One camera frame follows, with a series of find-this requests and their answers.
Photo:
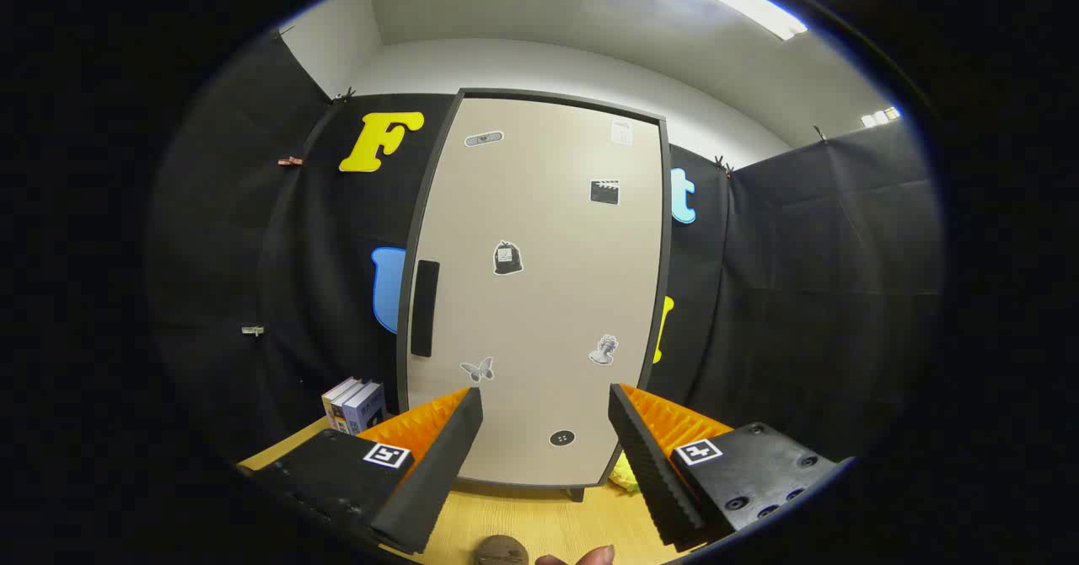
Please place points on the white book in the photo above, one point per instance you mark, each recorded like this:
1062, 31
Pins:
332, 396

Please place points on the yellow plush toy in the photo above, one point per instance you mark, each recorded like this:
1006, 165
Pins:
625, 474

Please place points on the black backdrop cloth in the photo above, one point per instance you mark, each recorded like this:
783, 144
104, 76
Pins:
801, 295

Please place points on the dark grey shoe cabinet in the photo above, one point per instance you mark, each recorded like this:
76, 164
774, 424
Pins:
665, 236

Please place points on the small ceiling light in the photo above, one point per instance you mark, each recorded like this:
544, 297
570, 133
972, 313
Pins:
881, 116

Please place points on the beige shoe cabinet door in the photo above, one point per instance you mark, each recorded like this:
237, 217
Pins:
539, 312

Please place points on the blue-grey book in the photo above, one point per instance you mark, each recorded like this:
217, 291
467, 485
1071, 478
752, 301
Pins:
367, 409

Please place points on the brown plush shoe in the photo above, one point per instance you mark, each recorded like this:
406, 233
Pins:
501, 552

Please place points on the dark striped book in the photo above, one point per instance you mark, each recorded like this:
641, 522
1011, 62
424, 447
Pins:
344, 415

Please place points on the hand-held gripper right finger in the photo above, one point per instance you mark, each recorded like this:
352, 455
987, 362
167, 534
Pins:
653, 472

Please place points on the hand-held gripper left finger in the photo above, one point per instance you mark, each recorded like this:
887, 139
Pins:
438, 472

